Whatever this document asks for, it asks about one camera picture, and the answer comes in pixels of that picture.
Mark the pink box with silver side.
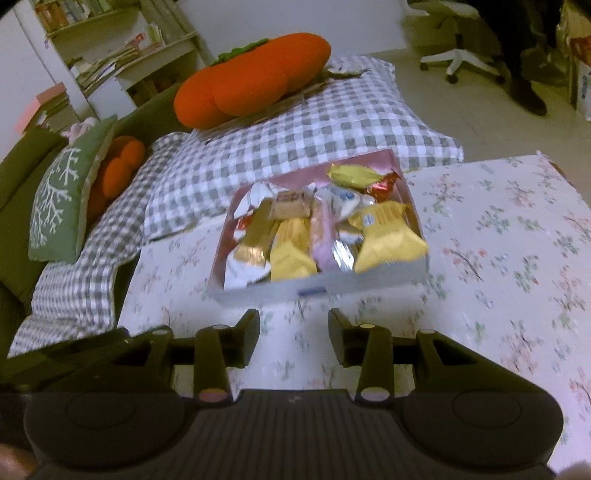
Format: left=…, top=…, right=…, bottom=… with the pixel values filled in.
left=206, top=148, right=430, bottom=308

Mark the yellow snack packet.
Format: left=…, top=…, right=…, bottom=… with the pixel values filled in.
left=270, top=217, right=319, bottom=283
left=348, top=202, right=429, bottom=273

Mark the grey checked quilt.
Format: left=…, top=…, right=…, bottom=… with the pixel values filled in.
left=8, top=55, right=465, bottom=358

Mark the orange brown snack packet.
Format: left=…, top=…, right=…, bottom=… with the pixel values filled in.
left=235, top=198, right=278, bottom=268

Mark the pink storage box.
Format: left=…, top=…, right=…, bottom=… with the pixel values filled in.
left=16, top=83, right=71, bottom=134

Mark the stack of books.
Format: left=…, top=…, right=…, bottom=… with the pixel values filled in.
left=69, top=23, right=167, bottom=90

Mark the yellow puffed chip bag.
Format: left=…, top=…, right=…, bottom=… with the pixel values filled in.
left=327, top=164, right=384, bottom=190

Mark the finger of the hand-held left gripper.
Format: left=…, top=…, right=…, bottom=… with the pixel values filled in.
left=4, top=327, right=153, bottom=391

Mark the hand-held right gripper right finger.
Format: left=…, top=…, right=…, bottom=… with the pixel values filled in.
left=328, top=308, right=491, bottom=405

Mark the small tan biscuit packet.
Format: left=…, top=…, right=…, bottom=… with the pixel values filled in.
left=269, top=190, right=315, bottom=220

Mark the white bag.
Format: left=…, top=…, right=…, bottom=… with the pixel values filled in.
left=566, top=37, right=591, bottom=123

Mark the white office chair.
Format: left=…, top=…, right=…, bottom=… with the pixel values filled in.
left=409, top=0, right=509, bottom=85

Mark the white bookshelf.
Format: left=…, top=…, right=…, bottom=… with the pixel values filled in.
left=32, top=0, right=204, bottom=121

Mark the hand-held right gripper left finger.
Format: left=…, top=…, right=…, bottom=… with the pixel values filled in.
left=105, top=308, right=262, bottom=408

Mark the pink flower nougat packet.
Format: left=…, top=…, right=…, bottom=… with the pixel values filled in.
left=310, top=203, right=342, bottom=273

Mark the green cushion with branch print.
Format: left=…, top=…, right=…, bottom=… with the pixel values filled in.
left=28, top=114, right=119, bottom=264

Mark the pink plush toy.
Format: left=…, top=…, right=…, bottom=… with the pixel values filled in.
left=61, top=117, right=100, bottom=141

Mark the large orange pumpkin cushion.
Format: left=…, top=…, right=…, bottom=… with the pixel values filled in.
left=173, top=32, right=332, bottom=130

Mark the white and blue snack packet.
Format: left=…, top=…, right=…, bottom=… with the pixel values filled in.
left=318, top=185, right=377, bottom=222

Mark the floral tablecloth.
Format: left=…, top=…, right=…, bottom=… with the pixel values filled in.
left=117, top=154, right=591, bottom=480

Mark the silver and clear snack packet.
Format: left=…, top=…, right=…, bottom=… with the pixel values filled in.
left=330, top=235, right=361, bottom=274

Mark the green sofa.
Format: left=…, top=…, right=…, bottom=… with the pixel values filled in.
left=0, top=85, right=185, bottom=365

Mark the small orange pumpkin cushion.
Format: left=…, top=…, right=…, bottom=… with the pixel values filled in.
left=87, top=135, right=147, bottom=223

